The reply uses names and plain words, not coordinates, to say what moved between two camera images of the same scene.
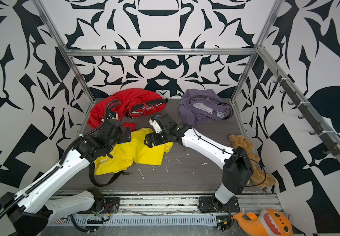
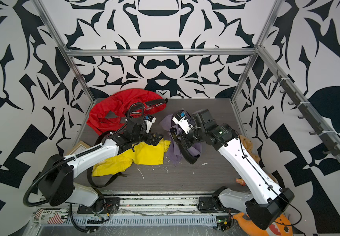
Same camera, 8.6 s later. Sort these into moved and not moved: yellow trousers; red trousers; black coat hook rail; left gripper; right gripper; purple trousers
Moved: right gripper; purple trousers; left gripper
Not moved: red trousers; yellow trousers; black coat hook rail
